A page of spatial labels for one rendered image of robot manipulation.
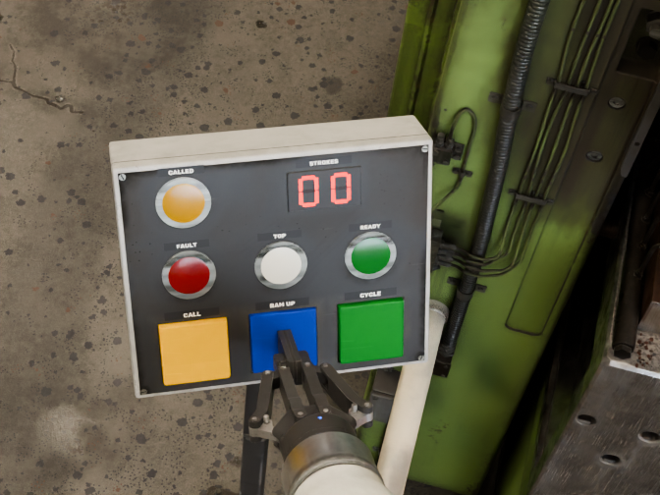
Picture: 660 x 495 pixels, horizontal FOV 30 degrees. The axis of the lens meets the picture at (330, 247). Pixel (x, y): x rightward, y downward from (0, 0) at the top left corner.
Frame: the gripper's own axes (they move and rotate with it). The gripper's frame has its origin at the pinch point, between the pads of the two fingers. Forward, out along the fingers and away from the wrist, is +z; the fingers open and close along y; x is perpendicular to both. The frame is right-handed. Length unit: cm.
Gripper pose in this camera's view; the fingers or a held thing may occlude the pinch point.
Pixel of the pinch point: (289, 357)
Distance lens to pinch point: 135.3
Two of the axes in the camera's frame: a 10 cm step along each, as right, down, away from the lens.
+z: -2.0, -4.3, 8.8
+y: 9.8, -1.0, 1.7
